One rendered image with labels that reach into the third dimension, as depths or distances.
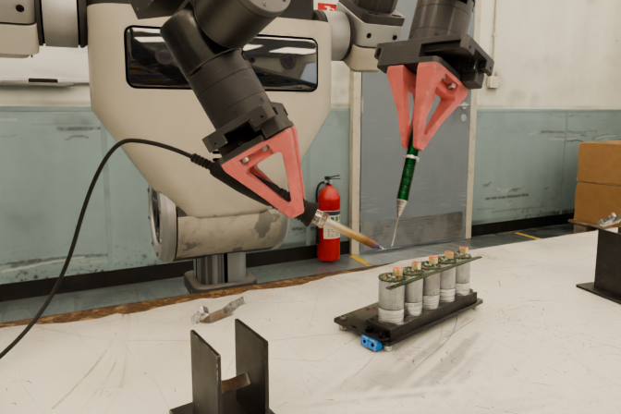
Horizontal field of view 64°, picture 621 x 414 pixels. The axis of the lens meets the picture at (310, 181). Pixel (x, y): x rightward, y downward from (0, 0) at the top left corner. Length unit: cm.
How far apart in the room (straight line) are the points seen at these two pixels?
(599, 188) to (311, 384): 395
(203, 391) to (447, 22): 38
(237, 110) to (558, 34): 437
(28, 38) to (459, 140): 337
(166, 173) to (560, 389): 56
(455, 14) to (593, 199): 384
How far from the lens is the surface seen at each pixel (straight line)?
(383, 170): 348
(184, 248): 80
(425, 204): 374
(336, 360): 46
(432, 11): 52
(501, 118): 423
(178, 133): 75
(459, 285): 56
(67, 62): 291
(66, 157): 293
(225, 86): 44
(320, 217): 46
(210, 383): 35
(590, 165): 431
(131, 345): 51
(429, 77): 48
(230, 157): 43
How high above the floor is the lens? 96
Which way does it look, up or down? 8 degrees down
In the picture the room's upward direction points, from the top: straight up
